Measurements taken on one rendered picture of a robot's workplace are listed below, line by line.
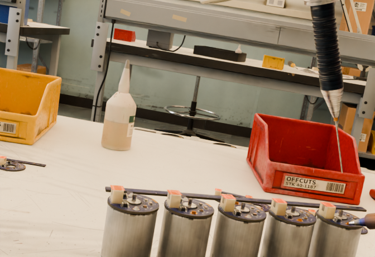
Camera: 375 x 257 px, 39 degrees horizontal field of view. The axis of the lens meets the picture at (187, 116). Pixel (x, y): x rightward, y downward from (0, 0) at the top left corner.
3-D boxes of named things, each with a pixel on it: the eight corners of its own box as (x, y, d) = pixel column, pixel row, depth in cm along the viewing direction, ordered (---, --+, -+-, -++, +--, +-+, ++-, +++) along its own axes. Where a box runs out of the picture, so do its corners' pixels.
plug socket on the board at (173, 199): (184, 209, 26) (186, 195, 26) (167, 207, 25) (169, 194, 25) (181, 203, 26) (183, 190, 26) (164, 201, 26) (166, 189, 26)
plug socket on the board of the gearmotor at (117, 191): (127, 204, 25) (129, 191, 25) (109, 203, 25) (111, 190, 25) (125, 199, 26) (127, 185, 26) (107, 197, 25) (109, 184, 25)
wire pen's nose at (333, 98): (320, 117, 26) (316, 88, 26) (339, 112, 27) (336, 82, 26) (331, 122, 25) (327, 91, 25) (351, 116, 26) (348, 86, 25)
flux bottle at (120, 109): (136, 150, 60) (149, 63, 59) (113, 151, 58) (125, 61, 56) (118, 141, 63) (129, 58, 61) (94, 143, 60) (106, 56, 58)
